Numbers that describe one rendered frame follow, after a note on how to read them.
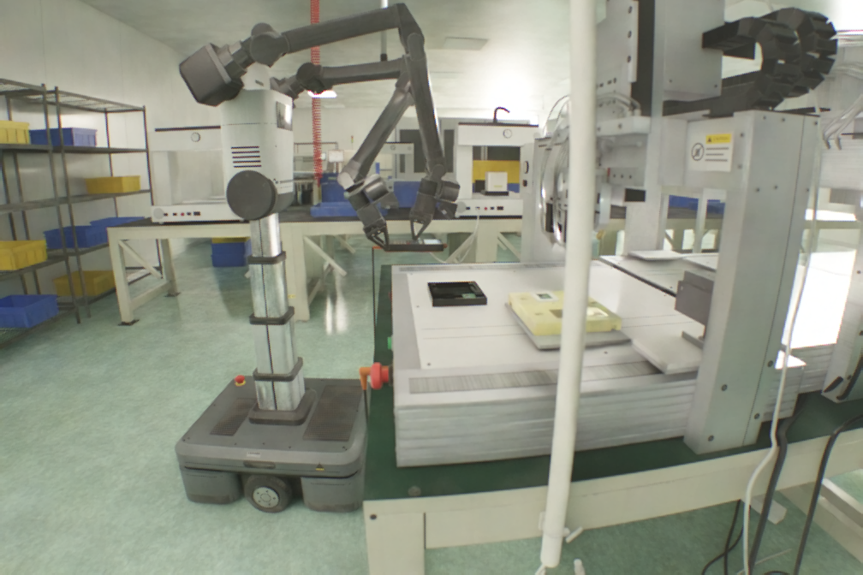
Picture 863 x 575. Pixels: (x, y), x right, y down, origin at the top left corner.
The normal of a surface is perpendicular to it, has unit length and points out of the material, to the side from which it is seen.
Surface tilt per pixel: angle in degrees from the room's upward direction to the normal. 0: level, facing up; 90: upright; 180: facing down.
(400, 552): 90
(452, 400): 0
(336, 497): 90
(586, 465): 0
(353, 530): 0
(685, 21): 90
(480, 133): 90
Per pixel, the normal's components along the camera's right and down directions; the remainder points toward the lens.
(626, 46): -0.99, 0.02
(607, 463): 0.00, -0.98
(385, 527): 0.10, 0.21
